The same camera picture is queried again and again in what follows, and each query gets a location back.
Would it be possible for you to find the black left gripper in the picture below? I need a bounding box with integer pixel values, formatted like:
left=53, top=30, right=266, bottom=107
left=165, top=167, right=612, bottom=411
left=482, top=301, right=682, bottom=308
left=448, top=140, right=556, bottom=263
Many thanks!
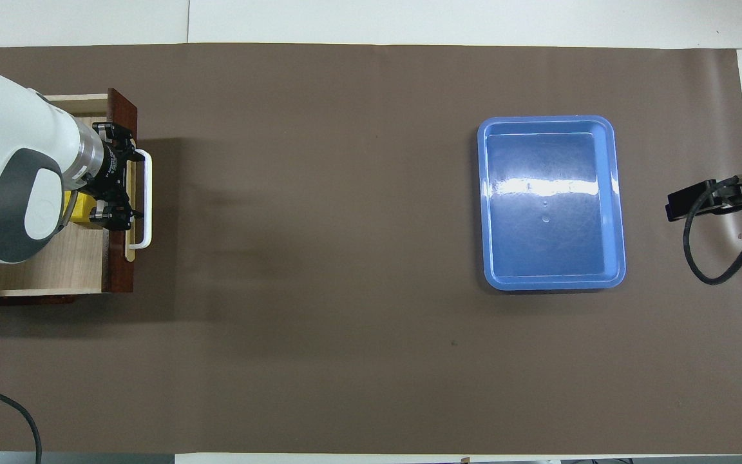
left=84, top=121, right=146, bottom=229

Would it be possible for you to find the white drawer handle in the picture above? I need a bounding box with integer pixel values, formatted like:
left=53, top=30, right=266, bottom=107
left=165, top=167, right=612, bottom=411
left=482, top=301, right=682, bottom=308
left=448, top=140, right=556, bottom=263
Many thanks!
left=128, top=149, right=153, bottom=250

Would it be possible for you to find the yellow cube block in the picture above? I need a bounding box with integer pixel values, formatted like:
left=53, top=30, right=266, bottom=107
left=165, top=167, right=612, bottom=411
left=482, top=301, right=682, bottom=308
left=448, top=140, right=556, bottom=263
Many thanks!
left=62, top=191, right=99, bottom=224

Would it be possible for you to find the blue plastic tray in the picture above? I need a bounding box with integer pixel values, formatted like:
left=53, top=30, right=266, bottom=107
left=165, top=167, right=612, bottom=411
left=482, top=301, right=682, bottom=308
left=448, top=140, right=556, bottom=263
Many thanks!
left=477, top=115, right=627, bottom=292

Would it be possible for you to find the brown table mat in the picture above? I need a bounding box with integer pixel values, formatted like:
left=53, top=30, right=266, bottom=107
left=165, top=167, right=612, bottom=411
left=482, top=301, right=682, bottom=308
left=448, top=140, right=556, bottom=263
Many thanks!
left=0, top=43, right=742, bottom=455

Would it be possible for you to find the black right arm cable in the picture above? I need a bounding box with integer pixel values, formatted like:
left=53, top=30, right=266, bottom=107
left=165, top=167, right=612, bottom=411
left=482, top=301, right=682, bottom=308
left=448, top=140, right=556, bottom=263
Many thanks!
left=683, top=169, right=742, bottom=285

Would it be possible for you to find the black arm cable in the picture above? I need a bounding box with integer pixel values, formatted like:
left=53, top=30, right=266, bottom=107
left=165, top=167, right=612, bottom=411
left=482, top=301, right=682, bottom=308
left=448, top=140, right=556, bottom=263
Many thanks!
left=683, top=169, right=742, bottom=285
left=0, top=382, right=43, bottom=464

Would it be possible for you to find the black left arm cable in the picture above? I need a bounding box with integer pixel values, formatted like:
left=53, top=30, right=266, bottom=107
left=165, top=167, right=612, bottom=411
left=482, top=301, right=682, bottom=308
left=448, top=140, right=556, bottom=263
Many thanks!
left=0, top=382, right=43, bottom=464

